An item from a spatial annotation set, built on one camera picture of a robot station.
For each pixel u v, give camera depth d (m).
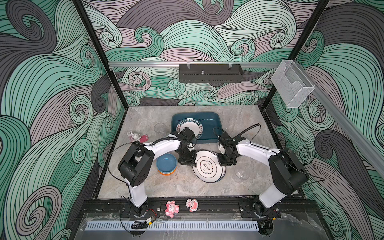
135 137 0.94
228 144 0.67
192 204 0.73
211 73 0.96
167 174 0.81
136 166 0.47
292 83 0.78
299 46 0.85
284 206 0.75
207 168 0.85
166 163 0.83
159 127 1.04
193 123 1.07
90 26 0.78
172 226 0.70
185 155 0.75
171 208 0.71
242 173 0.83
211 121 1.09
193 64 0.93
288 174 0.45
